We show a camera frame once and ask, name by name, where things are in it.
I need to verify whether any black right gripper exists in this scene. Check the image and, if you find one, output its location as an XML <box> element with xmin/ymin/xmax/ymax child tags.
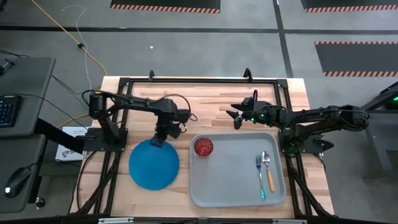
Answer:
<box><xmin>226</xmin><ymin>96</ymin><xmax>281</xmax><ymax>130</ymax></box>

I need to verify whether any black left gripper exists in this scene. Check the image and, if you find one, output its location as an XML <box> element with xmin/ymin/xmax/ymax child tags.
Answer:
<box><xmin>150</xmin><ymin>116</ymin><xmax>183</xmax><ymax>148</ymax></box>

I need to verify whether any blue round plate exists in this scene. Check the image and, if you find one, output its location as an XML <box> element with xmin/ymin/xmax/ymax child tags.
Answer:
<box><xmin>128</xmin><ymin>139</ymin><xmax>180</xmax><ymax>191</ymax></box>

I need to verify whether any red translucent cup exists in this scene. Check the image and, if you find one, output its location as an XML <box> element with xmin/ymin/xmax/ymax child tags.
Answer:
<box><xmin>193</xmin><ymin>137</ymin><xmax>215</xmax><ymax>159</ymax></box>

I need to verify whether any spoon with orange handle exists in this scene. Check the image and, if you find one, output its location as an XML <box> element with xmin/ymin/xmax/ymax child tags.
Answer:
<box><xmin>261</xmin><ymin>151</ymin><xmax>276</xmax><ymax>194</ymax></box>

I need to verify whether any fork with blue-green handle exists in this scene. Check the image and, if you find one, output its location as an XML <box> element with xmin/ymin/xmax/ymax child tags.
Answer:
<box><xmin>255</xmin><ymin>154</ymin><xmax>267</xmax><ymax>201</ymax></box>

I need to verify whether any grey plastic tray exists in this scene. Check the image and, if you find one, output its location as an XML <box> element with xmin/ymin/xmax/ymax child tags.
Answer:
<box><xmin>189</xmin><ymin>132</ymin><xmax>287</xmax><ymax>208</ymax></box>

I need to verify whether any white printed box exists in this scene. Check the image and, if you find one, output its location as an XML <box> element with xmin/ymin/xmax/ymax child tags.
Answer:
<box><xmin>55</xmin><ymin>126</ymin><xmax>95</xmax><ymax>162</ymax></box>

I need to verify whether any black desk support beam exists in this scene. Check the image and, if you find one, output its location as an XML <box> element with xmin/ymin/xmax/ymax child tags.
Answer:
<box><xmin>34</xmin><ymin>118</ymin><xmax>85</xmax><ymax>155</ymax></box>

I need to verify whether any thick black hazard-striped mat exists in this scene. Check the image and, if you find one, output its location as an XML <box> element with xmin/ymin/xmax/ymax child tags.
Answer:
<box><xmin>315</xmin><ymin>40</ymin><xmax>398</xmax><ymax>78</ymax></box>

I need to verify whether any wide black hazard-striped mat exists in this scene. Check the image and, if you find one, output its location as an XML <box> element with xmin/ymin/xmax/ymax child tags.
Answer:
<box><xmin>109</xmin><ymin>0</ymin><xmax>221</xmax><ymax>14</ymax></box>

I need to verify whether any dark grey side stand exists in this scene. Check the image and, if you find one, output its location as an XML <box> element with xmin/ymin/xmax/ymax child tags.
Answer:
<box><xmin>342</xmin><ymin>81</ymin><xmax>398</xmax><ymax>172</ymax></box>

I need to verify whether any small grey desk panel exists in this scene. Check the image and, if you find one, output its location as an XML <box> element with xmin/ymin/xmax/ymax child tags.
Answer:
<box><xmin>0</xmin><ymin>134</ymin><xmax>47</xmax><ymax>214</ymax></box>

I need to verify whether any large grey desk panel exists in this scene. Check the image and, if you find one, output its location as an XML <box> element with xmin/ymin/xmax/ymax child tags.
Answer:
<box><xmin>0</xmin><ymin>57</ymin><xmax>57</xmax><ymax>138</ymax></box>

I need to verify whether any black computer mouse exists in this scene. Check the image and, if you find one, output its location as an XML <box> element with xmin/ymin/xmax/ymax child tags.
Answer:
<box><xmin>3</xmin><ymin>167</ymin><xmax>32</xmax><ymax>199</ymax></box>

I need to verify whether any black keyboard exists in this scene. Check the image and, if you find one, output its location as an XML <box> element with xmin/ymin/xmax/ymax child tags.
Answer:
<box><xmin>0</xmin><ymin>95</ymin><xmax>23</xmax><ymax>128</ymax></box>

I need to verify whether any black hazard-striped corner mat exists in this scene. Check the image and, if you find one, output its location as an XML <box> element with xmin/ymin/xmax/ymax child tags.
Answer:
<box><xmin>300</xmin><ymin>0</ymin><xmax>398</xmax><ymax>14</ymax></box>

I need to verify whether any black aluminium table frame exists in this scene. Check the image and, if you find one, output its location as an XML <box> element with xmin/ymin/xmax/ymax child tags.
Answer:
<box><xmin>70</xmin><ymin>76</ymin><xmax>335</xmax><ymax>224</ymax></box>

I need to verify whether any silver bracket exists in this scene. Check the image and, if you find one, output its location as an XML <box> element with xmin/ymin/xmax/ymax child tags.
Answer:
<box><xmin>272</xmin><ymin>218</ymin><xmax>307</xmax><ymax>224</ymax></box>
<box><xmin>98</xmin><ymin>217</ymin><xmax>135</xmax><ymax>224</ymax></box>

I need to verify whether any white floor cable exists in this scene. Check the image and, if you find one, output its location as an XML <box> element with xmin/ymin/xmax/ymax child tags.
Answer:
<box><xmin>61</xmin><ymin>4</ymin><xmax>93</xmax><ymax>91</ymax></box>

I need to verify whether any yellow floor cable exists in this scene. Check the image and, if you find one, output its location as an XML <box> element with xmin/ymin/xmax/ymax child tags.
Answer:
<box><xmin>30</xmin><ymin>0</ymin><xmax>108</xmax><ymax>129</ymax></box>

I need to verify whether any black handle on desk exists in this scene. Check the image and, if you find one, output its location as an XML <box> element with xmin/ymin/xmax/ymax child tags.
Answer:
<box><xmin>0</xmin><ymin>58</ymin><xmax>16</xmax><ymax>76</ymax></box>

